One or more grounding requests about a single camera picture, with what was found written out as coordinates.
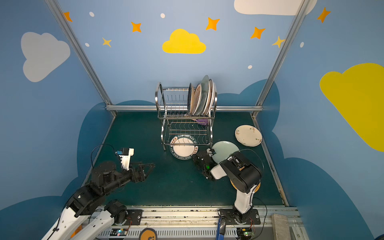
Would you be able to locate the orange woven plate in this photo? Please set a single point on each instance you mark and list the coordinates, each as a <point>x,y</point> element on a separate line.
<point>256,188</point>

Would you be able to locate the round black orange logo disc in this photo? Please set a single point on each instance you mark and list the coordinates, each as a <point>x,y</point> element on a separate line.
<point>148,234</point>

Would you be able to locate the stainless steel dish rack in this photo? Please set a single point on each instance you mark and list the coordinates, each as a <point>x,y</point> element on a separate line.
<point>171,104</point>

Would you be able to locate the blue handled tool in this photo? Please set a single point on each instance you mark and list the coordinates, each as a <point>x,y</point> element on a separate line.
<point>221,230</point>

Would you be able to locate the plain pale green plate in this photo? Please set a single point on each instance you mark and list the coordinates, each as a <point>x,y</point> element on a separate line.
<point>204,95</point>

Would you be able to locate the white red-berry plate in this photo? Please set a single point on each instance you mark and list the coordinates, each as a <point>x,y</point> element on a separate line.
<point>248,136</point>

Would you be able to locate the grey block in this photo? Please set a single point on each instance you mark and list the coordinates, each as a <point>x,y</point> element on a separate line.
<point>281,228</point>

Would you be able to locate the orange sunburst plate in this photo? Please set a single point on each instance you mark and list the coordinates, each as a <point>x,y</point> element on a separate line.
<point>213,99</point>
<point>196,99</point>

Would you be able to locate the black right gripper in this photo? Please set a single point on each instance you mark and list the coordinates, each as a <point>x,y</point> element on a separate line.
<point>200,159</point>

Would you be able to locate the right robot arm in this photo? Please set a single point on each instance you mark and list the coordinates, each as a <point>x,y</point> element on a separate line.
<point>244,176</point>

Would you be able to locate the green rim lettered plate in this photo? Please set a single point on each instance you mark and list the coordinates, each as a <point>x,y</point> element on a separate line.
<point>183,147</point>

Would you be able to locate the pink purple silicone spatula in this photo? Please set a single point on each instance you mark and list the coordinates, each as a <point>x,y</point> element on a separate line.
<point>203,122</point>

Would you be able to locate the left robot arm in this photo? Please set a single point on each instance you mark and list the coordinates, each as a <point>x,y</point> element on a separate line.
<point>105,179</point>

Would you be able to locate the light green flower plate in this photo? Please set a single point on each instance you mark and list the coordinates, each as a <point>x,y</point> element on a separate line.
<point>223,150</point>

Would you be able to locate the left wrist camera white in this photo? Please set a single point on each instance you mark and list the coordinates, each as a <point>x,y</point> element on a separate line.
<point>125,155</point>

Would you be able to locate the dark blue speckled plate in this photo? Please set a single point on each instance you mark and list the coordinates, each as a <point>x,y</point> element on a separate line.
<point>189,102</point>

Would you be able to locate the white cloud motif plate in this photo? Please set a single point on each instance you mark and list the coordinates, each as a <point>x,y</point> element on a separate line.
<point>210,94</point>

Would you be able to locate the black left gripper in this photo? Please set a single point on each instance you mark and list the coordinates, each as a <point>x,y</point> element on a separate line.
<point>141,172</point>

